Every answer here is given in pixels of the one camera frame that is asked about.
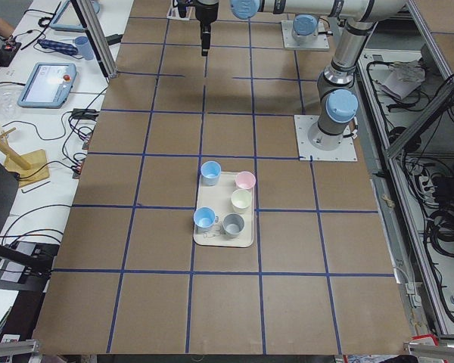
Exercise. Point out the blue cup near grey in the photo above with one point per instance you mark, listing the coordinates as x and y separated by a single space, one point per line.
204 219

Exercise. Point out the blue checkered umbrella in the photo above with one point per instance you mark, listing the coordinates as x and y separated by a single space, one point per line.
59 47

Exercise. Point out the cream plastic tray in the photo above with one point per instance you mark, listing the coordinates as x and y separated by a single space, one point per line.
218 198

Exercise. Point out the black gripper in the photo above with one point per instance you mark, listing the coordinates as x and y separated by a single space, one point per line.
206 12

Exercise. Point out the black power adapter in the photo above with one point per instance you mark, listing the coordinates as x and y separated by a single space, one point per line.
84 114

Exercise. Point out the blue cup near pink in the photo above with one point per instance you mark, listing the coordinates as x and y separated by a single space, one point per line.
210 173

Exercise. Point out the teach pendant far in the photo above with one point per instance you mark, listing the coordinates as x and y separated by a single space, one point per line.
66 19

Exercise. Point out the teach pendant near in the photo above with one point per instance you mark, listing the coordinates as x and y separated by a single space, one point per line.
48 86

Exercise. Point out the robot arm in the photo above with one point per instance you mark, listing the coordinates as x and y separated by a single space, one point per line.
339 104
304 26

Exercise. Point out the cream plastic cup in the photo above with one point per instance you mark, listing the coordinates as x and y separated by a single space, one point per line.
241 200

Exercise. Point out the wooden stand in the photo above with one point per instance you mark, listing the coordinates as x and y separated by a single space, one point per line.
30 167

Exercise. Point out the grey plastic cup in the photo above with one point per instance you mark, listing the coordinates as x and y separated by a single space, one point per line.
233 224

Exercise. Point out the aluminium frame post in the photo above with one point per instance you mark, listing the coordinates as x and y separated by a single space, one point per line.
92 27

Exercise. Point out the pink plastic cup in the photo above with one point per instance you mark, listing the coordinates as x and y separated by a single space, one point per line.
245 180

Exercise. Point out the white wire cup rack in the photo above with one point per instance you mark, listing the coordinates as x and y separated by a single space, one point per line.
171 13

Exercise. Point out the blue cup on desk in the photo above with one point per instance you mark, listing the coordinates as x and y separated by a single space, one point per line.
84 47

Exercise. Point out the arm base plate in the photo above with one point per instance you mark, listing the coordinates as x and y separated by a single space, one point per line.
317 41
313 145

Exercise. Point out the teach pendant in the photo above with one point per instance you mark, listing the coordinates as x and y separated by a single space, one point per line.
48 86
66 19

